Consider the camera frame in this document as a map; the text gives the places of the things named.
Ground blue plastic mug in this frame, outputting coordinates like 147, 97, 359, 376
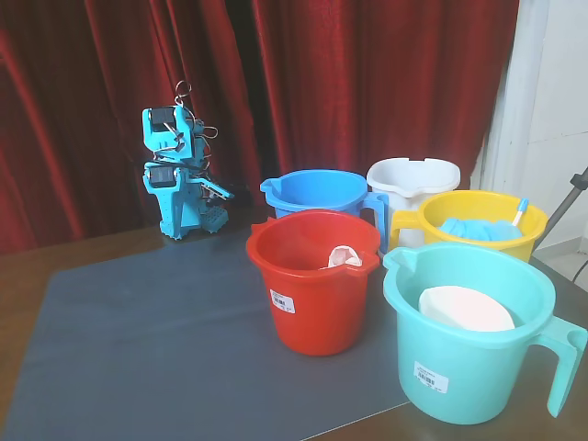
259, 169, 390, 254

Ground grey tripod stand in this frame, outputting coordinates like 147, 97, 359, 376
545, 167, 588, 252

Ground red curtain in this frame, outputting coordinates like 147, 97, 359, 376
0, 0, 523, 256

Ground red plastic mug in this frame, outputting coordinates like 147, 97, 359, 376
245, 209, 382, 357

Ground white plastic bucket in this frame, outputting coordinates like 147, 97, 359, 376
366, 157, 462, 249

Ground teal plastic bucket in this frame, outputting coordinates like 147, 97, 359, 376
381, 242, 588, 426

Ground blue white pen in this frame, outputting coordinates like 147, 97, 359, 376
511, 198, 530, 228

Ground blue perforated robot base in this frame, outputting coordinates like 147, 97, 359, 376
200, 205, 230, 236

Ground blue surgical cloth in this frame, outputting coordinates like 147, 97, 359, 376
435, 217, 527, 243

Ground white latex glove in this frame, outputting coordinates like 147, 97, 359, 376
325, 244, 365, 271

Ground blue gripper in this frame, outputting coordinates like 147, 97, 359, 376
141, 160, 202, 240

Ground barcode label on red mug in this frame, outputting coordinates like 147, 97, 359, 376
268, 288, 296, 315

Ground barcode label on turquoise mug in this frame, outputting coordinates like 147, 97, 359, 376
413, 359, 450, 395

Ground thin robot wires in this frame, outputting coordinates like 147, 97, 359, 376
172, 79, 220, 141

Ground gripper-mounted camera board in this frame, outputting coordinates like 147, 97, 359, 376
196, 177, 236, 204

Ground grey rubber mat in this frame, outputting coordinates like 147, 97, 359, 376
2, 227, 413, 441

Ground yellow plastic mug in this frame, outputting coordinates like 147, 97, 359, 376
389, 189, 549, 264

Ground white bowl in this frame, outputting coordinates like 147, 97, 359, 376
417, 285, 515, 333

